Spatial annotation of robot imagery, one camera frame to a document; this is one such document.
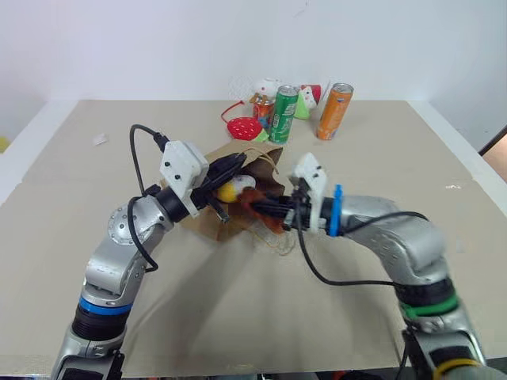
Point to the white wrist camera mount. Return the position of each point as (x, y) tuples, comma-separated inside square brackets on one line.
[(182, 168), (315, 174)]

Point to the green drink can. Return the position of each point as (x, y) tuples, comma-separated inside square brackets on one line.
[(283, 116)]

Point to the red and white plush toy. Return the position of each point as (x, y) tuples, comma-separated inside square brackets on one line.
[(314, 94)]

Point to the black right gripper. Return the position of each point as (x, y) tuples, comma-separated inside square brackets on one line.
[(300, 210)]

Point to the brown paper bag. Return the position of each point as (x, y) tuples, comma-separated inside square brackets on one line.
[(261, 166)]

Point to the dark brown board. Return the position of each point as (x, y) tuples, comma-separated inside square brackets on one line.
[(495, 142)]

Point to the red strawberry-shaped basket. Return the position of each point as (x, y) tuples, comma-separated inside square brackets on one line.
[(243, 127)]

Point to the yellow object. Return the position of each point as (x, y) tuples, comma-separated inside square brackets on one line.
[(2, 145)]

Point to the white foam mesh sleeve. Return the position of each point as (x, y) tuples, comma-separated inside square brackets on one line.
[(241, 88)]

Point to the beige cardboard table cover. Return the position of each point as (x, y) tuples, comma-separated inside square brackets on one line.
[(253, 308)]

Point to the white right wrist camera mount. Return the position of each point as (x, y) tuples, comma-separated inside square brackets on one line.
[(315, 174)]

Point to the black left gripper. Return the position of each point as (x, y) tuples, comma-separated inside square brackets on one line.
[(205, 191)]

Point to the orange drink can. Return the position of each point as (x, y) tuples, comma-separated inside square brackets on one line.
[(334, 112)]

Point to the blue plastic wrist clamp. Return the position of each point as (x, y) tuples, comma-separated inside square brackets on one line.
[(336, 210)]

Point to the green cone plush toy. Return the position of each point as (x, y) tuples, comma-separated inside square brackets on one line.
[(302, 107)]

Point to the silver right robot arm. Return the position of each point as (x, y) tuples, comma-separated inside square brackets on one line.
[(396, 233)]

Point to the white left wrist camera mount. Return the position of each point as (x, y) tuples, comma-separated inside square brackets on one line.
[(182, 168)]

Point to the yellow and white plush toy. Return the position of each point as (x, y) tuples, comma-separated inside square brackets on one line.
[(229, 192)]

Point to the red drink can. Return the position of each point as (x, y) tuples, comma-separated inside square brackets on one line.
[(261, 113)]

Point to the small white paper scrap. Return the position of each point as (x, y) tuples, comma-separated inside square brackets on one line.
[(100, 139)]

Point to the clear plastic bag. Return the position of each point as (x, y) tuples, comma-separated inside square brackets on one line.
[(283, 245)]

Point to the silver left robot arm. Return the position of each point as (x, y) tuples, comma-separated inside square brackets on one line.
[(119, 261)]

